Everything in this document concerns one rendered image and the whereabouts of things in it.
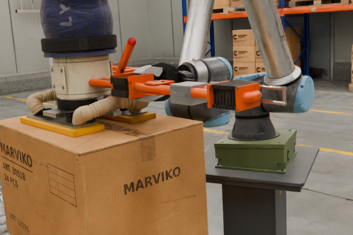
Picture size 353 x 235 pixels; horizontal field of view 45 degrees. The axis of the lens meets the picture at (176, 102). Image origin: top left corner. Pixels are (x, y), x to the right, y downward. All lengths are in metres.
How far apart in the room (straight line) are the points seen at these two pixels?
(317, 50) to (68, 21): 9.14
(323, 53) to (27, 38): 7.10
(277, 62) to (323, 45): 8.43
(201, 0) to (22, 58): 10.01
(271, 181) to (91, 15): 0.91
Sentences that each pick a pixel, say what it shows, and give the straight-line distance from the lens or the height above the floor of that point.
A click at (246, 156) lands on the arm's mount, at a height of 0.81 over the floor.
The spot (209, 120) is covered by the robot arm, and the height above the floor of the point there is 1.05.
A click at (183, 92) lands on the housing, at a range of 0.97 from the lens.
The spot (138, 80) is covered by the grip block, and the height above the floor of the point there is 1.21.
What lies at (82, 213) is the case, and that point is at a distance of 1.08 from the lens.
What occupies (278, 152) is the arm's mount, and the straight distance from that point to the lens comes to 1.75.
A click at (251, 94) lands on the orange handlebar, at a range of 0.87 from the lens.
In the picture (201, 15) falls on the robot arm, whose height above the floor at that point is 1.38.
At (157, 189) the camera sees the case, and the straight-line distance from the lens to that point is 1.18.
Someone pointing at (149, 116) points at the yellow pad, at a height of 1.08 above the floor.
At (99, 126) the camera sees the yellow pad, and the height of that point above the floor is 1.09.
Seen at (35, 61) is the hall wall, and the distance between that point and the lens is 11.55.
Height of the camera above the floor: 1.34
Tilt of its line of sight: 10 degrees down
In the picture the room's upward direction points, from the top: 3 degrees counter-clockwise
